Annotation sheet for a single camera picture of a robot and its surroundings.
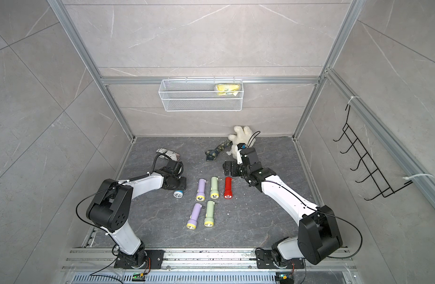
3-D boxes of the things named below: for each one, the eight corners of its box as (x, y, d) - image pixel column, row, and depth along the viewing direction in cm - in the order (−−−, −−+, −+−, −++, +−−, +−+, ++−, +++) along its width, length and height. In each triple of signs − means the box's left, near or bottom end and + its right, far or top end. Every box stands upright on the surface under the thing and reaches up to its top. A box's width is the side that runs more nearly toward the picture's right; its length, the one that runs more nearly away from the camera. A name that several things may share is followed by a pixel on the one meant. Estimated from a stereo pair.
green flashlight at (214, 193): (210, 199, 93) (210, 196, 90) (211, 179, 100) (211, 176, 98) (218, 199, 93) (218, 196, 90) (219, 179, 100) (219, 176, 98)
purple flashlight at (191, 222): (186, 228, 83) (185, 226, 81) (194, 203, 91) (194, 201, 89) (194, 230, 83) (194, 228, 80) (202, 205, 90) (202, 203, 88)
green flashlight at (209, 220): (204, 226, 84) (204, 225, 82) (205, 202, 91) (205, 200, 89) (214, 226, 83) (213, 225, 82) (214, 202, 91) (214, 200, 89)
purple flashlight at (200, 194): (196, 201, 91) (195, 199, 89) (198, 180, 99) (197, 178, 97) (205, 201, 91) (204, 199, 89) (206, 180, 99) (206, 178, 97)
